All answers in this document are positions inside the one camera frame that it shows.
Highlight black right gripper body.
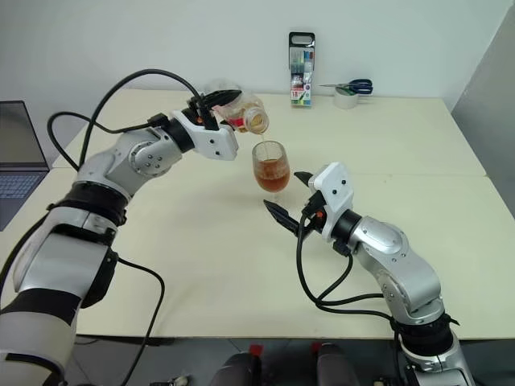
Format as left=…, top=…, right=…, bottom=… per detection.
left=299, top=189, right=327, bottom=239

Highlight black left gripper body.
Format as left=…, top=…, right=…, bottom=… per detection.
left=185, top=94, right=220, bottom=130

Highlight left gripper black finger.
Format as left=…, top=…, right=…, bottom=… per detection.
left=200, top=90, right=243, bottom=108

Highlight clear bottle with brown drink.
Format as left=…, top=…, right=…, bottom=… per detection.
left=203, top=78, right=270, bottom=136

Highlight clear wine glass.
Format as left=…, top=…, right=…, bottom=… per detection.
left=251, top=140, right=291, bottom=204

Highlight marker pen pack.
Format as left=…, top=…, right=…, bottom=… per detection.
left=288, top=31, right=317, bottom=109

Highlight white tape roll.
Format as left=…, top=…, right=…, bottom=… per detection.
left=332, top=85, right=359, bottom=109

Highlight dark rounded shape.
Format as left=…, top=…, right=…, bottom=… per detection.
left=211, top=352, right=262, bottom=386
left=315, top=342, right=357, bottom=386

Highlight grey laptop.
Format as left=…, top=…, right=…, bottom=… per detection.
left=0, top=100, right=52, bottom=232

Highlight grey partition panel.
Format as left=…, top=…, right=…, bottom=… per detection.
left=450, top=11, right=515, bottom=226

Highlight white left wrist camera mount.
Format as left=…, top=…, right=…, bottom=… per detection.
left=171, top=109, right=241, bottom=162

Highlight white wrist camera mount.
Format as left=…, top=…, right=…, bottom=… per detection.
left=307, top=162, right=355, bottom=242
left=171, top=109, right=241, bottom=162

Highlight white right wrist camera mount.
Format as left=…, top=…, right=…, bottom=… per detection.
left=307, top=162, right=355, bottom=242

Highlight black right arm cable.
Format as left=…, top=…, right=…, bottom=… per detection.
left=295, top=208, right=403, bottom=335

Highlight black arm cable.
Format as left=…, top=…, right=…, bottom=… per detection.
left=295, top=208, right=403, bottom=335
left=46, top=68, right=207, bottom=386

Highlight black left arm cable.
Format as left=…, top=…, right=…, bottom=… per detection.
left=46, top=68, right=207, bottom=386

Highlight blue-handled scissors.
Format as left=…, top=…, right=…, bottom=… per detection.
left=317, top=78, right=374, bottom=96

